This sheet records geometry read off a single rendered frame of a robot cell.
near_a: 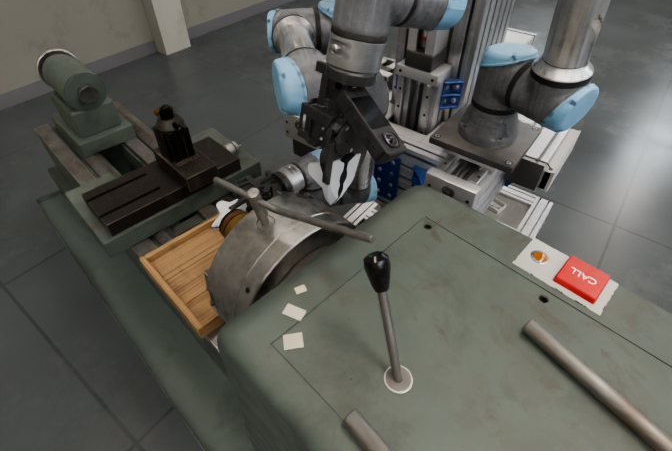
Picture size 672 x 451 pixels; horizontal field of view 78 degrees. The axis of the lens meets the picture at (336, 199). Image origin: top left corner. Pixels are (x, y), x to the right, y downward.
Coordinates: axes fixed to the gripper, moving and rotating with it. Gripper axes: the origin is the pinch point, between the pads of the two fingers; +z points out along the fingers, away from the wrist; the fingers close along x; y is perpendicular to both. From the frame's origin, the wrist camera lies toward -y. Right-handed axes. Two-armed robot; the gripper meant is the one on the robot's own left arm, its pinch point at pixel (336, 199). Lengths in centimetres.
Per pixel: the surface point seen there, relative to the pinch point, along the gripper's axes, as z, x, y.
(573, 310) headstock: 3.8, -14.7, -34.9
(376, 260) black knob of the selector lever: -4.6, 11.3, -16.4
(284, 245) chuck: 11.2, 4.5, 5.3
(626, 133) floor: 48, -338, 0
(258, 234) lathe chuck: 11.9, 5.7, 10.9
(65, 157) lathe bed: 49, 6, 122
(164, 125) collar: 18, -7, 71
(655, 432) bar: 4.6, -3.5, -47.6
